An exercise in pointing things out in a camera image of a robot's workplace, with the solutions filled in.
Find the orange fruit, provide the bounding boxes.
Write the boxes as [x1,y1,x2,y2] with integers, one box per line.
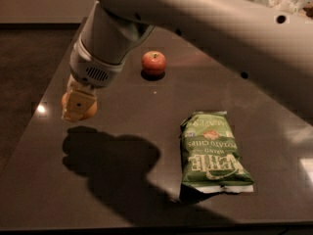
[62,90,97,122]

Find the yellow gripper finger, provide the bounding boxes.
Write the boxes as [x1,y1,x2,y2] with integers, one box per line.
[62,75,97,121]

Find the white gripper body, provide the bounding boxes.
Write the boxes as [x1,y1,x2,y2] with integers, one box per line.
[69,39,124,88]

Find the crumpled white paper napkins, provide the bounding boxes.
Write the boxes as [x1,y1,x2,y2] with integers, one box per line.
[253,0,310,14]

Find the green potato chips bag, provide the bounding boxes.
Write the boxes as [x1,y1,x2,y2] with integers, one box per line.
[180,112,253,194]

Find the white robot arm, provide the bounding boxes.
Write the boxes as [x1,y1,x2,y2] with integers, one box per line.
[63,0,313,121]

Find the red apple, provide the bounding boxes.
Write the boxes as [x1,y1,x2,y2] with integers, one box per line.
[142,51,166,76]

